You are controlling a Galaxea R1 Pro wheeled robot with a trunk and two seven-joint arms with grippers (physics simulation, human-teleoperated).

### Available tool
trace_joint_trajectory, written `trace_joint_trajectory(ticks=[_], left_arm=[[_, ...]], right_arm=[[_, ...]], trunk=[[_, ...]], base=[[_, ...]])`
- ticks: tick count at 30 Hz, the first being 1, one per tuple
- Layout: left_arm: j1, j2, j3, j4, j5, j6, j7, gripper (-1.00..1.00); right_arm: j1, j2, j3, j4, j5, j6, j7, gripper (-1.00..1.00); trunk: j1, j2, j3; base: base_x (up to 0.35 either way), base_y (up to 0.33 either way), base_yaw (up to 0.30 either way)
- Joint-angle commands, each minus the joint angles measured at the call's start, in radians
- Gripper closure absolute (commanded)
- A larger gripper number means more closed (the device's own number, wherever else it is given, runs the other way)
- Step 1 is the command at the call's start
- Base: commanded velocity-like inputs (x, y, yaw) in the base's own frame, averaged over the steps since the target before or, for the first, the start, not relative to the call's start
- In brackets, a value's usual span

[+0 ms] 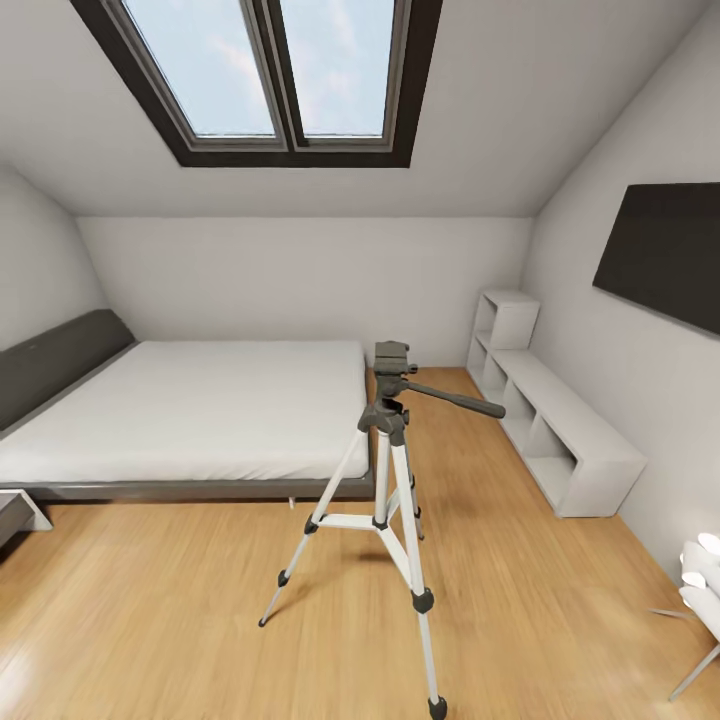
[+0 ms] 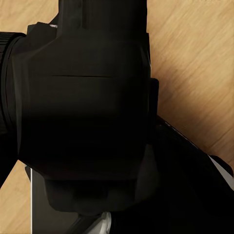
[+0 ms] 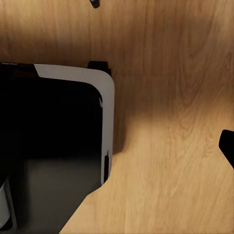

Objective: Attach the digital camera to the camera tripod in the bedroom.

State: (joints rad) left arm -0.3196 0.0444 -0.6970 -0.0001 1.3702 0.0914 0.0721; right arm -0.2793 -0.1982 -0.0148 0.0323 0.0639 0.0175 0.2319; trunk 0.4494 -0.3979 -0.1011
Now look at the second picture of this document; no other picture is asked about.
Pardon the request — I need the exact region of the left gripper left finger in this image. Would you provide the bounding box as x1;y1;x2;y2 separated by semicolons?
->
0;131;18;188

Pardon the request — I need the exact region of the digital camera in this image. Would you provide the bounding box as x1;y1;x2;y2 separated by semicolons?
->
0;0;159;218

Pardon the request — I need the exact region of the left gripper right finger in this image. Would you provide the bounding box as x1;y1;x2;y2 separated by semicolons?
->
152;129;234;234

